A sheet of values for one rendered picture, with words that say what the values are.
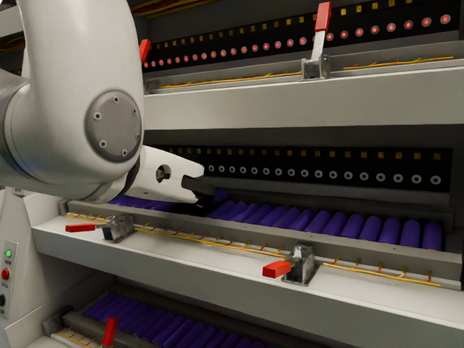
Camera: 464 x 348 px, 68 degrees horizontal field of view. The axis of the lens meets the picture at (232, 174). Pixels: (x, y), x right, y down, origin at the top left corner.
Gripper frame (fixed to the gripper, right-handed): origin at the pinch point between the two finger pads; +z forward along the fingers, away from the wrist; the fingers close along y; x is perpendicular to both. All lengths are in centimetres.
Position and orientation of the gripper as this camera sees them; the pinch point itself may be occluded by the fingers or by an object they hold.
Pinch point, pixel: (196, 193)
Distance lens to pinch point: 48.4
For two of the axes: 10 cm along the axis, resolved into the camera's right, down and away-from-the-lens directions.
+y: -8.6, -0.5, 5.1
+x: -1.7, 9.7, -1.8
